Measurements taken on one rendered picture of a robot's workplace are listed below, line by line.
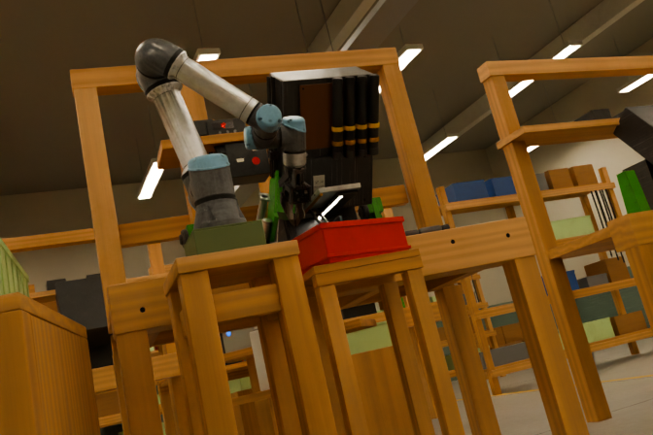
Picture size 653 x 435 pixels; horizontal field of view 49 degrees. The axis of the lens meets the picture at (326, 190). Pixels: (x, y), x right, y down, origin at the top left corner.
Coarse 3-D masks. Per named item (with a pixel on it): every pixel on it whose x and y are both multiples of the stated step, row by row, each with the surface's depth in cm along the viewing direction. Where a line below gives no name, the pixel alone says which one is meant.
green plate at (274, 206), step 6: (276, 174) 269; (270, 180) 278; (276, 180) 269; (270, 186) 277; (276, 186) 268; (270, 192) 275; (276, 192) 267; (270, 198) 274; (276, 198) 266; (270, 204) 272; (276, 204) 266; (270, 210) 271; (276, 210) 265; (282, 210) 267; (270, 216) 270; (282, 216) 271
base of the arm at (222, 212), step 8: (200, 200) 197; (208, 200) 196; (216, 200) 196; (224, 200) 197; (232, 200) 199; (200, 208) 197; (208, 208) 196; (216, 208) 195; (224, 208) 196; (232, 208) 197; (200, 216) 196; (208, 216) 195; (216, 216) 194; (224, 216) 194; (232, 216) 195; (240, 216) 200; (200, 224) 194; (208, 224) 193; (216, 224) 193; (224, 224) 193
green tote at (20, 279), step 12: (0, 240) 165; (0, 252) 163; (0, 264) 162; (12, 264) 179; (0, 276) 160; (12, 276) 178; (24, 276) 200; (0, 288) 158; (12, 288) 175; (24, 288) 198
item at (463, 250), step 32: (480, 224) 261; (512, 224) 265; (448, 256) 253; (480, 256) 257; (512, 256) 261; (128, 288) 219; (160, 288) 221; (224, 288) 227; (128, 320) 216; (160, 320) 218
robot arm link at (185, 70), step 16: (144, 48) 210; (160, 48) 208; (176, 48) 210; (144, 64) 211; (160, 64) 208; (176, 64) 208; (192, 64) 210; (192, 80) 209; (208, 80) 209; (208, 96) 210; (224, 96) 209; (240, 96) 209; (240, 112) 209; (256, 112) 209; (272, 112) 208; (256, 128) 212; (272, 128) 209
